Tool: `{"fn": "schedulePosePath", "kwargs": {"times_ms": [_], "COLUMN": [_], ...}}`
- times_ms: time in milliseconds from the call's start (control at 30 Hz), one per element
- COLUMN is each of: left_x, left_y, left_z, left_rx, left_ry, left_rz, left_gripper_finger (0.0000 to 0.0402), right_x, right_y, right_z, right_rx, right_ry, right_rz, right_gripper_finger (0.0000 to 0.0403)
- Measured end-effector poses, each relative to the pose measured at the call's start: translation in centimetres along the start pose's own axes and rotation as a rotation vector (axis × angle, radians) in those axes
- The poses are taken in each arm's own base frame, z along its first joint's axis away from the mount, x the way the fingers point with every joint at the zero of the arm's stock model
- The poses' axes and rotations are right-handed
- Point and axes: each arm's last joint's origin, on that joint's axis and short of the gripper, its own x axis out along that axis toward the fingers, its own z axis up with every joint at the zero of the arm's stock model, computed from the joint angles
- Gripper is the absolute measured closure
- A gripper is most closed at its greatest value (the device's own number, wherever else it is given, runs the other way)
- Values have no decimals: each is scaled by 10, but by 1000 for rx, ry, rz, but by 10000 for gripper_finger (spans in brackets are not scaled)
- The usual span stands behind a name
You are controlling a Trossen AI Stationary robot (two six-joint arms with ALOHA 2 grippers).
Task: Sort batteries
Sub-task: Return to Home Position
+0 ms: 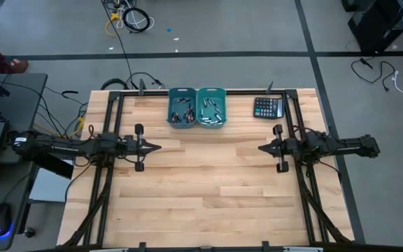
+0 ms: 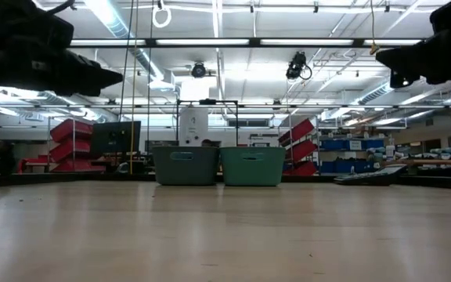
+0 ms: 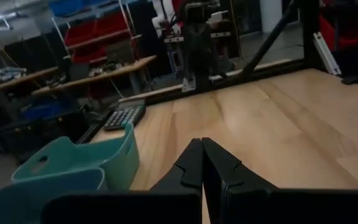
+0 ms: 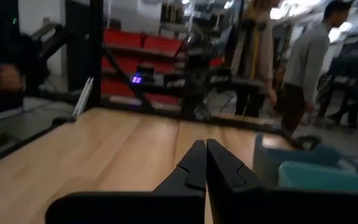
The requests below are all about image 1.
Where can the white light bar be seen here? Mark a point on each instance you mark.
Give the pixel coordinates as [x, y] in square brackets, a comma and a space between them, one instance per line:
[303, 249]

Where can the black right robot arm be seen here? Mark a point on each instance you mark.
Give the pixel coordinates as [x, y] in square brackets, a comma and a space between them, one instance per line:
[345, 147]

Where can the white board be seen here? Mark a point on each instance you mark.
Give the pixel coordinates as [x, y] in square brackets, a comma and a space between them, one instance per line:
[51, 185]

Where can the yellow plug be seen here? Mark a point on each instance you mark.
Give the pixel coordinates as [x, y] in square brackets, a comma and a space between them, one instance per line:
[81, 122]

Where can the black caster wheel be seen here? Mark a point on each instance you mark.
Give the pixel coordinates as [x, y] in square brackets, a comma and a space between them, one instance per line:
[29, 232]

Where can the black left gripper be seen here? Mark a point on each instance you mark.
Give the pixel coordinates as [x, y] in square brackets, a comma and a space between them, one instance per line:
[131, 147]

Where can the black frame clamp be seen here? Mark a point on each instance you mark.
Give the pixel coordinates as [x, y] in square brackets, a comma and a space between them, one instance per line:
[141, 87]
[142, 246]
[269, 87]
[265, 245]

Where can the dark blue-teal plastic bin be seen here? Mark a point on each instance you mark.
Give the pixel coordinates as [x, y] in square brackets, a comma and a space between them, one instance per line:
[180, 92]

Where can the black desk calculator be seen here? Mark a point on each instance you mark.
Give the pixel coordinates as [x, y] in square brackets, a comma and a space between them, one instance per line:
[266, 106]

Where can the black computer mouse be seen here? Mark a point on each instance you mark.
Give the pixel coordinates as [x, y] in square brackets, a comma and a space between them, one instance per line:
[0, 217]

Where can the black cabinet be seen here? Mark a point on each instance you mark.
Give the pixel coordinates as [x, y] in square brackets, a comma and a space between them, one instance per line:
[380, 24]

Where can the grey desk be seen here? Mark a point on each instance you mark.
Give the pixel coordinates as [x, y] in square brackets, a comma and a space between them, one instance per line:
[26, 105]

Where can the black aluminium table frame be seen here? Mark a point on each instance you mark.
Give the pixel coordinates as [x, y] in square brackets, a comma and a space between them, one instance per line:
[243, 92]

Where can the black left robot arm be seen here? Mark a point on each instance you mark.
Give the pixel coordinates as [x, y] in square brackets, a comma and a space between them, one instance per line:
[65, 147]

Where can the light teal plastic bin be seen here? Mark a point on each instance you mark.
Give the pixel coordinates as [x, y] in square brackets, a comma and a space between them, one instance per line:
[210, 92]

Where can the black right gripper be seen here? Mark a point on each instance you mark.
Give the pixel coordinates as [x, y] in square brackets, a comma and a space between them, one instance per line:
[285, 147]

